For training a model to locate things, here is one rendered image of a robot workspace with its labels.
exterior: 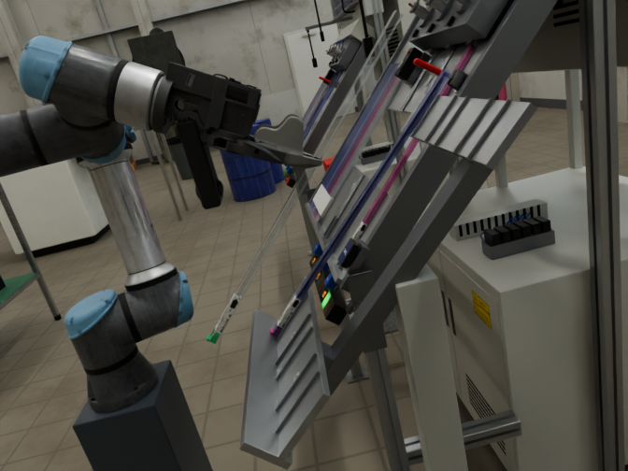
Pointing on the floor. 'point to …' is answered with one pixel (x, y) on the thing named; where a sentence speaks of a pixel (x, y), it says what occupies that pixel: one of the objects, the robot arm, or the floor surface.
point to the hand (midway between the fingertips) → (310, 164)
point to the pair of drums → (251, 173)
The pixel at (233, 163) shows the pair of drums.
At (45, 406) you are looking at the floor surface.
